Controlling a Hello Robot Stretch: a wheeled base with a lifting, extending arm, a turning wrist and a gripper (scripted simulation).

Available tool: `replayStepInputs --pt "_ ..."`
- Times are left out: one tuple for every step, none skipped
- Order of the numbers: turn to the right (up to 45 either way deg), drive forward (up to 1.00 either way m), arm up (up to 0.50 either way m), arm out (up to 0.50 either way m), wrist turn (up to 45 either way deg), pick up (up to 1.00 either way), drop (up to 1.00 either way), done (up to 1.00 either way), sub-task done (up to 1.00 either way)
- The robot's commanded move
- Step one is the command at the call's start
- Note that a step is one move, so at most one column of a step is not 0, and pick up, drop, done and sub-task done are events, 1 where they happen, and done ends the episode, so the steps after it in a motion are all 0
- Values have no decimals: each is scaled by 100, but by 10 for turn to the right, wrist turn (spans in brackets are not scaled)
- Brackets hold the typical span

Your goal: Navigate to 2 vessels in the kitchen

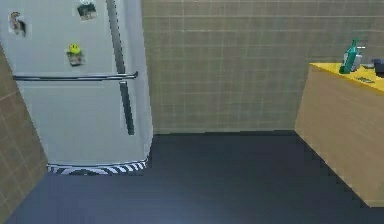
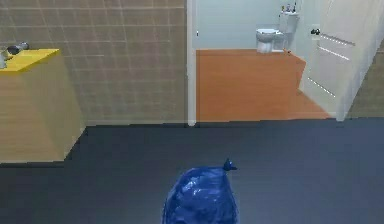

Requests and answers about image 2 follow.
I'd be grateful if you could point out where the blue tied garbage bag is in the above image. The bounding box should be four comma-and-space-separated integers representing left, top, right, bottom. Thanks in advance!
161, 158, 240, 224

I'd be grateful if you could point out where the white toilet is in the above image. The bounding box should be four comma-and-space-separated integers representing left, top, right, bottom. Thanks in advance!
255, 11, 300, 54

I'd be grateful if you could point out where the white room door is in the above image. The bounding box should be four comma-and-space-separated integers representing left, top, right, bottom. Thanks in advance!
298, 0, 384, 122

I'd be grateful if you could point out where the yellow topped wooden cabinet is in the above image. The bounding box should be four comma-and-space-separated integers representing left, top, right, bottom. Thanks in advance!
0, 48, 86, 165

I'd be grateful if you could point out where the grey metal faucet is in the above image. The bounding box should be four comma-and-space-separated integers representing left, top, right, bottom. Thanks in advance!
0, 41, 30, 70

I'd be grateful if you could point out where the white door frame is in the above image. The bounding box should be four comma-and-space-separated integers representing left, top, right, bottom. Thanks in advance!
185, 0, 198, 127

